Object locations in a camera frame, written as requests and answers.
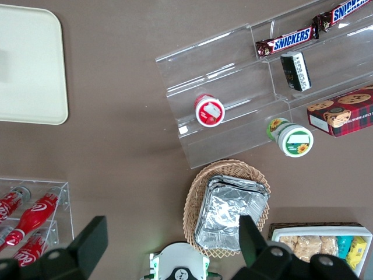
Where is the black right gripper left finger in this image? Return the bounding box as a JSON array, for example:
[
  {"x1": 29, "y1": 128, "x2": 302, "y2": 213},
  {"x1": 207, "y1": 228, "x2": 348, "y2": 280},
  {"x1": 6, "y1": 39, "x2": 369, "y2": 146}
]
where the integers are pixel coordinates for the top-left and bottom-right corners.
[{"x1": 0, "y1": 215, "x2": 109, "y2": 280}]

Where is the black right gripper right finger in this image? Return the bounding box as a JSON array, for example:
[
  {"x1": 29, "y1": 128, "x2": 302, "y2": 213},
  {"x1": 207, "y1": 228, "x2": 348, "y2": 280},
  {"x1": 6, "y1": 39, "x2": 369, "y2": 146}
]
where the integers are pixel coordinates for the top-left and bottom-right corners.
[{"x1": 233, "y1": 215, "x2": 360, "y2": 280}]

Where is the dark woven tray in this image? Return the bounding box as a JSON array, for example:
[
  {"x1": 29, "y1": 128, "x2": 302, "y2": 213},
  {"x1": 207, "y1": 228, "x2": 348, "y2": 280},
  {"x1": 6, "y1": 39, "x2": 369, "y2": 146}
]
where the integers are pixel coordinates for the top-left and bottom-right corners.
[{"x1": 267, "y1": 222, "x2": 367, "y2": 242}]

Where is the woven wicker basket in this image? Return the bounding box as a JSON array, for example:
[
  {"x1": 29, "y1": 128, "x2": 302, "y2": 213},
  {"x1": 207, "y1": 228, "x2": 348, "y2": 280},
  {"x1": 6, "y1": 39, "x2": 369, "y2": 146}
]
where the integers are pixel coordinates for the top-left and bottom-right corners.
[{"x1": 182, "y1": 159, "x2": 271, "y2": 259}]

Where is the cream plastic tray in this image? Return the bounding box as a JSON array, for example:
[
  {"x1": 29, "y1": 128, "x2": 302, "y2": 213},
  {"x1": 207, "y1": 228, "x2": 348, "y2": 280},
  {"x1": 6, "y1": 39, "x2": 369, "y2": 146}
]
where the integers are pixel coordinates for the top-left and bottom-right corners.
[{"x1": 0, "y1": 4, "x2": 69, "y2": 126}]

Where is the stack of foil trays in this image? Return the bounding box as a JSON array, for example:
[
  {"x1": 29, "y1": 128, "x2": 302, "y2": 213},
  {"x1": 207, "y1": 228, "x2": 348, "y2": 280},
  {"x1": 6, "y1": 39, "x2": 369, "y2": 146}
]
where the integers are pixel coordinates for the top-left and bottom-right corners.
[{"x1": 194, "y1": 174, "x2": 271, "y2": 253}]

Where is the wrapped granola bar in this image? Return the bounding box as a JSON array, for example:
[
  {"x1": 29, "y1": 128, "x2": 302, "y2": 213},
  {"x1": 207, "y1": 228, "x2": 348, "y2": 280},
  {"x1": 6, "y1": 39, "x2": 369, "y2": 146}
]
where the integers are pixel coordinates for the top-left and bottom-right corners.
[
  {"x1": 279, "y1": 235, "x2": 300, "y2": 254},
  {"x1": 293, "y1": 234, "x2": 323, "y2": 263},
  {"x1": 319, "y1": 234, "x2": 339, "y2": 258}
]

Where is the clear acrylic bottle rack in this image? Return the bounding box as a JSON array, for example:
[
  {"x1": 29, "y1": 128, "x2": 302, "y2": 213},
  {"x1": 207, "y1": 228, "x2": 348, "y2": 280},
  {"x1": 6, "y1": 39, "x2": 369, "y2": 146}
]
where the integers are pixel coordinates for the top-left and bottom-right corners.
[{"x1": 0, "y1": 177, "x2": 74, "y2": 265}]

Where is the red Coca-Cola bottle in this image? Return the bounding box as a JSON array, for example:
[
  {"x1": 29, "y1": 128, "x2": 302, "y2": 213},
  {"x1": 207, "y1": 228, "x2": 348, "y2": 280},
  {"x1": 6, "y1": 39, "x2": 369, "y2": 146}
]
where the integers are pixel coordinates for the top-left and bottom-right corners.
[
  {"x1": 5, "y1": 186, "x2": 64, "y2": 246},
  {"x1": 12, "y1": 227, "x2": 54, "y2": 268},
  {"x1": 0, "y1": 224, "x2": 15, "y2": 252},
  {"x1": 0, "y1": 186, "x2": 31, "y2": 225}
]

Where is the white rectangular snack bin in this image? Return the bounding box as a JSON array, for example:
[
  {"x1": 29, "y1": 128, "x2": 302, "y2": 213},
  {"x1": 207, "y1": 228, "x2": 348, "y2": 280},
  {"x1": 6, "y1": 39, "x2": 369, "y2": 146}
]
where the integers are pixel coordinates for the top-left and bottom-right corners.
[{"x1": 270, "y1": 226, "x2": 373, "y2": 278}]

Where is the teal snack packet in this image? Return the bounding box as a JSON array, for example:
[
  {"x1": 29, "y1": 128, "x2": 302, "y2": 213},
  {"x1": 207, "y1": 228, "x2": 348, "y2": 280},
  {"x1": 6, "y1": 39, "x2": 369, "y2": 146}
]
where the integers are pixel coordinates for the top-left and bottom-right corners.
[{"x1": 336, "y1": 234, "x2": 354, "y2": 260}]

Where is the green sunflower yogurt cup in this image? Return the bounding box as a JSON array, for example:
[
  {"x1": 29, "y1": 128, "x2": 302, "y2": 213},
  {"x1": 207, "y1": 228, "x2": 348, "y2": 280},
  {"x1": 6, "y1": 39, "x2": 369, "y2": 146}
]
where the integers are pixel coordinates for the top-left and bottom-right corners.
[{"x1": 266, "y1": 117, "x2": 315, "y2": 158}]

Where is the yellow snack packet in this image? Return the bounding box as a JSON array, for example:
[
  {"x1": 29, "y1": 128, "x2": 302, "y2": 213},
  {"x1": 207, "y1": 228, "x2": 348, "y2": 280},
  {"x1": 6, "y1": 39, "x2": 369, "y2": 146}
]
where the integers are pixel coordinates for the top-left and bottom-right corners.
[{"x1": 346, "y1": 236, "x2": 367, "y2": 270}]

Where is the red strawberry yogurt cup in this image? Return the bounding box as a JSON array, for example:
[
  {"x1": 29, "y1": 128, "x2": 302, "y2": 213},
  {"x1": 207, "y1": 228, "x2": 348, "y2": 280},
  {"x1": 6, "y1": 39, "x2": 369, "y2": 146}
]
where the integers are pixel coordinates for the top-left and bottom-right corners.
[{"x1": 194, "y1": 93, "x2": 226, "y2": 128}]

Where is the clear acrylic tiered shelf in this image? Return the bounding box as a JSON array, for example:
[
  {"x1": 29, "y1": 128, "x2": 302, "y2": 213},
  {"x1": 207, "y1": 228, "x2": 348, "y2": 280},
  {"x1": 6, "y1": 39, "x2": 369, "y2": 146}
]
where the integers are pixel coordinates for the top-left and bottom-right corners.
[{"x1": 154, "y1": 0, "x2": 373, "y2": 170}]

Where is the red plaid cookie box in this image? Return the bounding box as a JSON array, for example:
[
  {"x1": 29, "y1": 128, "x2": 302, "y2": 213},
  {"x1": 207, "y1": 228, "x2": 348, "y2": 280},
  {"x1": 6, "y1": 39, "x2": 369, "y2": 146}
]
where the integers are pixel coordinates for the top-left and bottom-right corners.
[{"x1": 306, "y1": 85, "x2": 373, "y2": 138}]

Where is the black gold-print small box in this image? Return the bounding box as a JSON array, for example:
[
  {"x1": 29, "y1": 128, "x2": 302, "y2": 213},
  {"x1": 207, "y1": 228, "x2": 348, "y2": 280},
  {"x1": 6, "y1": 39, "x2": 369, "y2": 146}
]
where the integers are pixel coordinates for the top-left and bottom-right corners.
[{"x1": 280, "y1": 51, "x2": 312, "y2": 93}]

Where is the Snickers chocolate bar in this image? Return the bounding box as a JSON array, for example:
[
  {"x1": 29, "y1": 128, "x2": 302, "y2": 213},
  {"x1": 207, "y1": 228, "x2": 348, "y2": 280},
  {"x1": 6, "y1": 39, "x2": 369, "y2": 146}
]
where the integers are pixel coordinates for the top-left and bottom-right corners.
[
  {"x1": 255, "y1": 24, "x2": 321, "y2": 60},
  {"x1": 312, "y1": 0, "x2": 373, "y2": 33}
]

